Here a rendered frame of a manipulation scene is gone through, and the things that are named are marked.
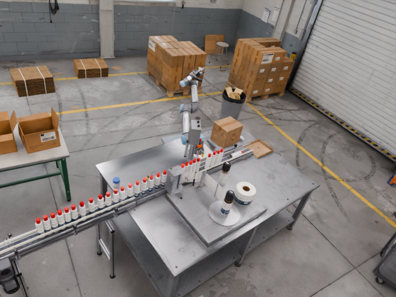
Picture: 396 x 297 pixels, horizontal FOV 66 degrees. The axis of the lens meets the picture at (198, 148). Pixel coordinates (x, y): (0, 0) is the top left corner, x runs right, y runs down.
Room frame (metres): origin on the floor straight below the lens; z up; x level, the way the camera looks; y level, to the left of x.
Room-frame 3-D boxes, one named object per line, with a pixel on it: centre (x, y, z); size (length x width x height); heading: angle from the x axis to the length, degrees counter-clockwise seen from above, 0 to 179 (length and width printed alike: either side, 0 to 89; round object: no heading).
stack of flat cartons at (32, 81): (4.96, 3.31, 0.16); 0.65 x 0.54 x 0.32; 132
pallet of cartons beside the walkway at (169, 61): (6.36, 0.86, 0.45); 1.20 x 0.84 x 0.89; 39
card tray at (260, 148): (3.26, -0.78, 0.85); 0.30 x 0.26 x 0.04; 135
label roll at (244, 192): (2.26, -0.56, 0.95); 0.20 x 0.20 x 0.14
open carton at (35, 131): (2.60, 1.77, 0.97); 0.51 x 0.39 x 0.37; 42
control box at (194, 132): (2.53, 0.06, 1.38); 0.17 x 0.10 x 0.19; 10
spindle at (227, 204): (2.00, -0.37, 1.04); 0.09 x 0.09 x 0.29
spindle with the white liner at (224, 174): (2.41, -0.32, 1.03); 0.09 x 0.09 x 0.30
